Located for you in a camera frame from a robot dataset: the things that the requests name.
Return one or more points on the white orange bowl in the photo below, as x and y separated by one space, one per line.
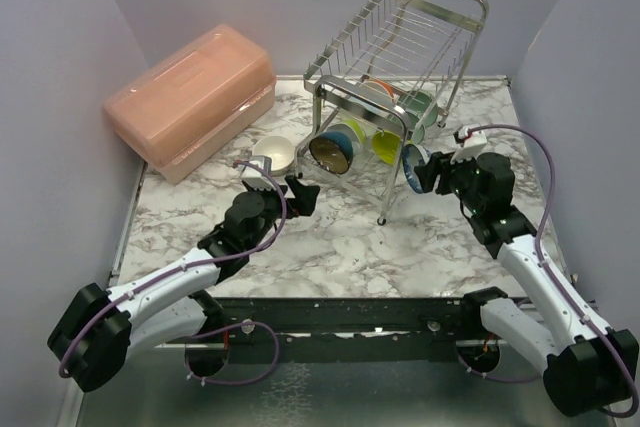
379 87

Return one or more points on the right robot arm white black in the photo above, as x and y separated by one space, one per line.
550 307

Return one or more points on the lime green white bowl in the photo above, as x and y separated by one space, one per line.
357 129

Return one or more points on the blue white patterned bowl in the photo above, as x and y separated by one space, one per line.
414 155

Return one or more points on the yellow-green bottom bowl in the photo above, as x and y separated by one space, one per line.
385 145

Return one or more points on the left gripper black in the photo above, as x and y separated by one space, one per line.
304 197

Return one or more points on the pink plastic storage box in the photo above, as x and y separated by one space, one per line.
189 106

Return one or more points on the dark teal beige bowl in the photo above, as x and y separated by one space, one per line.
333 151

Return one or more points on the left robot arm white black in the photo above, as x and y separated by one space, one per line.
102 328

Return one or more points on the plain white bowl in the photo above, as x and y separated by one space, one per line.
279 149

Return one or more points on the mint green brown-rimmed bowl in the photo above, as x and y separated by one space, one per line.
418 102

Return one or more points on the stainless steel dish rack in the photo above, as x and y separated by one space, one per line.
409 44

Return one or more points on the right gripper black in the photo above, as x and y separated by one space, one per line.
429 172

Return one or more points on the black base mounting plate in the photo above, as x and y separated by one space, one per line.
278 330

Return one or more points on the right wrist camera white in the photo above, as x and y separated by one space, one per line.
469 144

